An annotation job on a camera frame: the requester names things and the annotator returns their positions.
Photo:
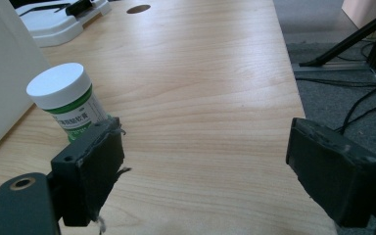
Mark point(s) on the beige cardboard box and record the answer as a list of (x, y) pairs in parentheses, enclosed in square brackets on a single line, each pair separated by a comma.
[(362, 11)]

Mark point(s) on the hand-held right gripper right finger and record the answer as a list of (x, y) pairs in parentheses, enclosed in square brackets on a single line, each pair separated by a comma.
[(334, 169)]

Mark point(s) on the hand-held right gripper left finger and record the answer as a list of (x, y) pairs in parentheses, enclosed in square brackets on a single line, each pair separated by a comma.
[(88, 169)]

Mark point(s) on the white box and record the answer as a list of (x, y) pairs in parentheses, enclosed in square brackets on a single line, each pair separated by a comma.
[(3, 71)]

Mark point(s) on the black clip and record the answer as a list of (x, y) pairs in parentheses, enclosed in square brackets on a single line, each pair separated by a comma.
[(78, 7)]

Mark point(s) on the black stand legs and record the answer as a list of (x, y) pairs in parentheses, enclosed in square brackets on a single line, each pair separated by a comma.
[(355, 36)]

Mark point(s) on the white bottle with green label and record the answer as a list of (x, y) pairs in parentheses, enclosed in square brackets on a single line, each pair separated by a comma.
[(67, 98)]

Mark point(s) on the white plastic base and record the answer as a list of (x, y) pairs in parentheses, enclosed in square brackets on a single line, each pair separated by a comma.
[(58, 23)]

